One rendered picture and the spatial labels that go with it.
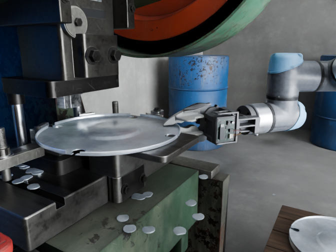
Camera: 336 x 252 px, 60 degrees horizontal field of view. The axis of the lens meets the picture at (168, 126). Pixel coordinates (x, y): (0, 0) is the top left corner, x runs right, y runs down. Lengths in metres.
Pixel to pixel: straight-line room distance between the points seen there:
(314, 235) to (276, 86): 0.55
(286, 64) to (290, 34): 3.06
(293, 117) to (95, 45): 0.49
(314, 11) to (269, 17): 0.48
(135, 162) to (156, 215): 0.12
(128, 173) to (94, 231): 0.13
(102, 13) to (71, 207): 0.39
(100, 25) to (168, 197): 0.39
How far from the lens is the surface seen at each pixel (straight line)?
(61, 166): 0.62
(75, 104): 0.68
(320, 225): 1.16
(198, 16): 0.86
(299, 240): 1.06
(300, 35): 3.78
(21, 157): 0.63
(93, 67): 0.59
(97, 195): 0.59
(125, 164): 0.59
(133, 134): 0.58
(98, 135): 0.57
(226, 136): 0.65
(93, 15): 0.64
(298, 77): 0.75
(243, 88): 3.93
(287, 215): 1.21
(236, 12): 0.78
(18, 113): 0.69
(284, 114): 0.75
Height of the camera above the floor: 0.95
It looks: 15 degrees down
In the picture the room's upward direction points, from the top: straight up
